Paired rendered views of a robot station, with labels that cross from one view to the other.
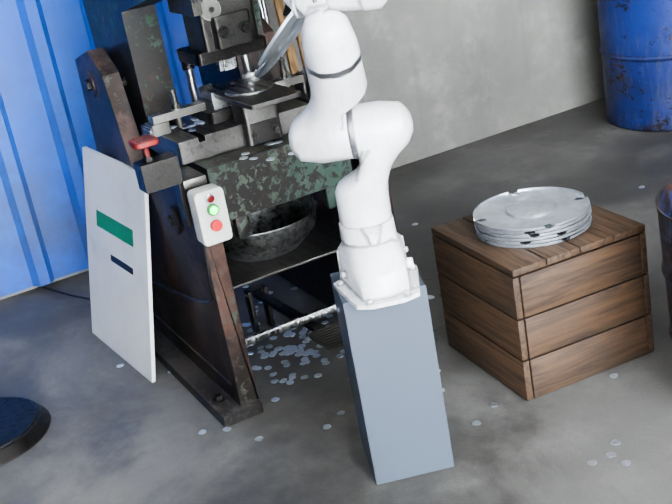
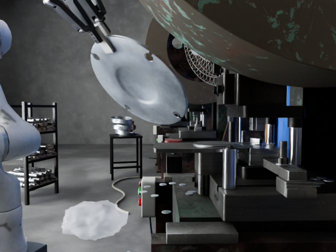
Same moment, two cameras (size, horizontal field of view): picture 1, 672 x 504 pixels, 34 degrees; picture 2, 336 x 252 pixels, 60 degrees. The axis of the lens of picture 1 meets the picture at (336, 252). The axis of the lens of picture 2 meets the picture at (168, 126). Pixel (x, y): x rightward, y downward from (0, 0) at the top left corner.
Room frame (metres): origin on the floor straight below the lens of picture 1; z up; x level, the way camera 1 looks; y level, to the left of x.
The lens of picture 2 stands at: (3.00, -0.66, 0.88)
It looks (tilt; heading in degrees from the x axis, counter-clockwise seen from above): 3 degrees down; 113
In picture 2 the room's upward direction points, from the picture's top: straight up
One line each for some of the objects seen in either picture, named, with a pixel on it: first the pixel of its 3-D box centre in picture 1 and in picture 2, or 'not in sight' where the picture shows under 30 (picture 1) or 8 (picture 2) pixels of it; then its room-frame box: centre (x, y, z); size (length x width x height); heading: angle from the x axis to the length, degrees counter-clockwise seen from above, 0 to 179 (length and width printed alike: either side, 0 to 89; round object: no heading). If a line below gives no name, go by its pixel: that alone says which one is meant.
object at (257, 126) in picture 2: (226, 61); (256, 123); (2.91, 0.19, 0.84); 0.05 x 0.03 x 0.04; 114
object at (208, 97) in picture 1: (232, 92); (257, 152); (2.91, 0.19, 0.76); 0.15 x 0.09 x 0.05; 114
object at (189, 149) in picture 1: (237, 121); (258, 181); (2.92, 0.19, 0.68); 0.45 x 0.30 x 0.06; 114
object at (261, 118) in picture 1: (261, 115); (198, 166); (2.76, 0.12, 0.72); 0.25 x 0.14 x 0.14; 24
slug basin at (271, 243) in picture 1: (260, 230); not in sight; (2.92, 0.19, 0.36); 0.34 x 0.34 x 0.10
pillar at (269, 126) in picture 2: (191, 79); (270, 133); (2.94, 0.30, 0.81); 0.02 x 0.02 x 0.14
